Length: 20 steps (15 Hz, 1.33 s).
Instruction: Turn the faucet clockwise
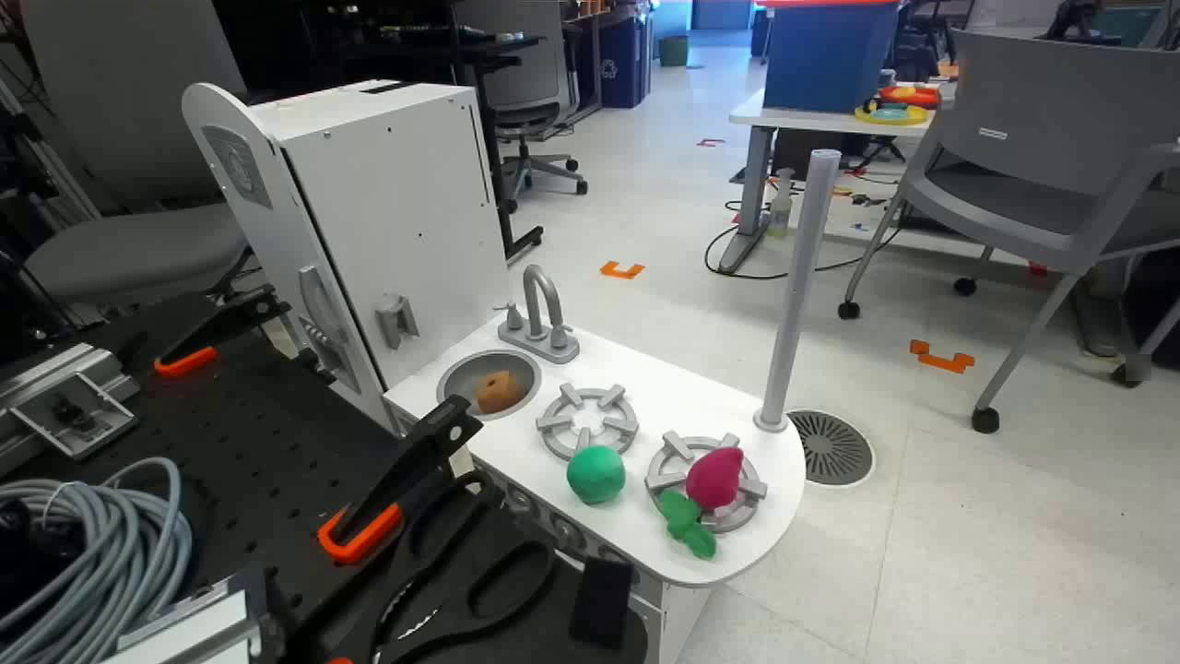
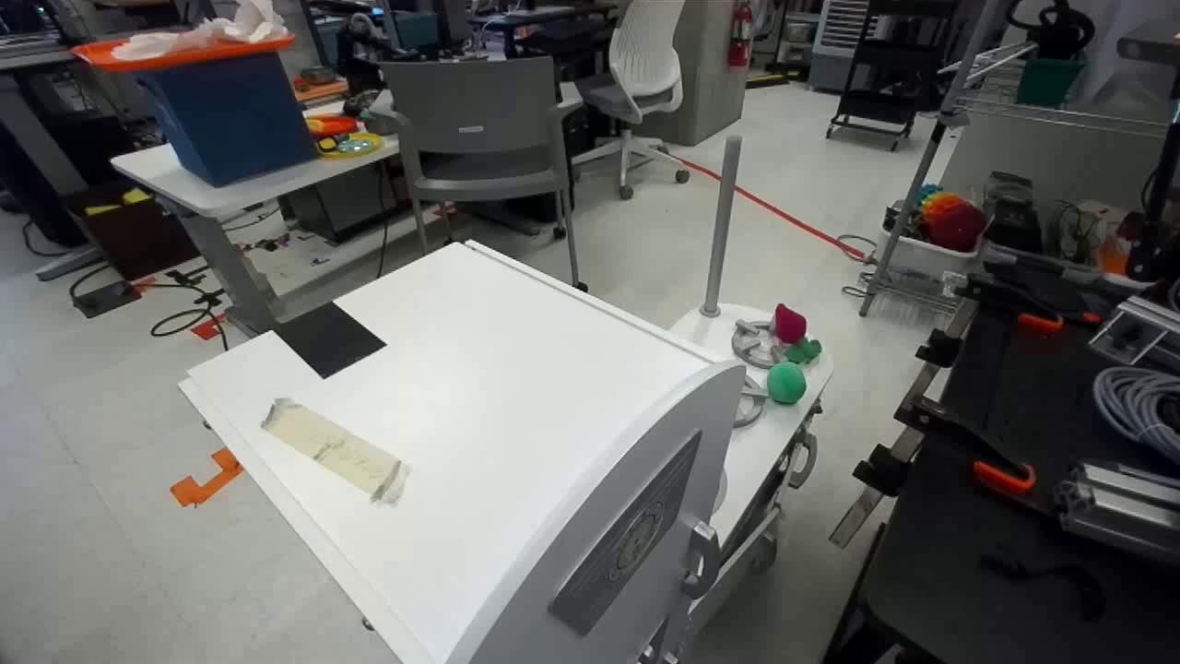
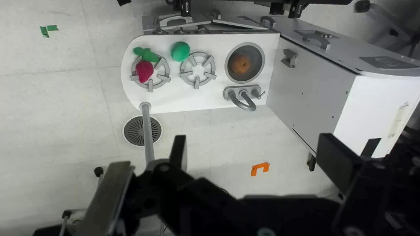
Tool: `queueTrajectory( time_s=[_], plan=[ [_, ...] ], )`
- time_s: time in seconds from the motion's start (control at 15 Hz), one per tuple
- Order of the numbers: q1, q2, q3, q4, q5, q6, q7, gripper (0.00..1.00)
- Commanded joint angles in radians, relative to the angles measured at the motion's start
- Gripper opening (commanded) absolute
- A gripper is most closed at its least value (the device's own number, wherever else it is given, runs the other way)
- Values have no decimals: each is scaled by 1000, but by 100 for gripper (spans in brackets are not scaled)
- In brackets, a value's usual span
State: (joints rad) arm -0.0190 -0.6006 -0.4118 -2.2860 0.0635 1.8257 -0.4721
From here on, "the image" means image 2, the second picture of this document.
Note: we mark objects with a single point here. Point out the white toy kitchen cabinet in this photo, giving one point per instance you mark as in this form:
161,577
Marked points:
517,408

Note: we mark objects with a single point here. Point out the grey vertical pole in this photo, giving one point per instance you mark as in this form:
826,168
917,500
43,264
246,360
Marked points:
719,222

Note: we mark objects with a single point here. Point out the pink toy fruit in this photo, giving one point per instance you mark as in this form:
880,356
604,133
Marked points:
790,322

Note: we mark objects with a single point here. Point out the green toy ball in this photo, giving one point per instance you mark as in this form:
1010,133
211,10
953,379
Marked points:
787,383

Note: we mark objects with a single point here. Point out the small green toy vegetable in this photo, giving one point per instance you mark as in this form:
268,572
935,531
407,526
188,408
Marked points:
807,352

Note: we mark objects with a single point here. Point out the grey plastic chair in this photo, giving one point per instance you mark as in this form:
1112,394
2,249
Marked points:
486,122

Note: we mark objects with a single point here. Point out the black square panel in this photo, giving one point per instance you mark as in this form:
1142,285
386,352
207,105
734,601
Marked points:
330,340

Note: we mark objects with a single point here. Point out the white office chair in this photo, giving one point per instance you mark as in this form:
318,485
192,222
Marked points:
647,61

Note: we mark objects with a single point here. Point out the yellow green toy plate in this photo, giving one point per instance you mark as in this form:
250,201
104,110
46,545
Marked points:
357,146

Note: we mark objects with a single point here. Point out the red fire extinguisher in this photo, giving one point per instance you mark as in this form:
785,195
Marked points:
740,38

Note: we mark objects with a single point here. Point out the orange toy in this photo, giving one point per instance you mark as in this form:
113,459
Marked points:
334,122

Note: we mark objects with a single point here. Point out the white basket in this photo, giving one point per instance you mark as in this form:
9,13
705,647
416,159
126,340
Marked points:
917,255

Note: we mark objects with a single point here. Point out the grey metal stand pole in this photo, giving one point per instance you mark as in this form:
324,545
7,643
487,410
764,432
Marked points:
922,170

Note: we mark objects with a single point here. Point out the white side table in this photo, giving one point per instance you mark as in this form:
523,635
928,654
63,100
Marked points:
235,197

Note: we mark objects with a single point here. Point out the black utility cart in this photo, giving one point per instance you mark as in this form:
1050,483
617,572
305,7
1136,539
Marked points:
885,74

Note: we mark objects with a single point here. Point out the blue storage bin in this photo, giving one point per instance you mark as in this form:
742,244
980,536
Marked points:
235,122

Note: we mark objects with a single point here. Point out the white crumpled cloth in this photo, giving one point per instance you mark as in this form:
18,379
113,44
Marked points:
223,33

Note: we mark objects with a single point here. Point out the black floor box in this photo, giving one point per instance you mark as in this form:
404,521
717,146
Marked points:
104,296

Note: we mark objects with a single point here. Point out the orange bin lid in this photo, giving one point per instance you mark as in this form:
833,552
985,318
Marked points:
185,52

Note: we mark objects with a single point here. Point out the green waste bin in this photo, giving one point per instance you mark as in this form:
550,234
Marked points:
1050,82

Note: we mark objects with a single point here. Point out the aluminium extrusion bracket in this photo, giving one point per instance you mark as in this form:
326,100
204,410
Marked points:
1119,502

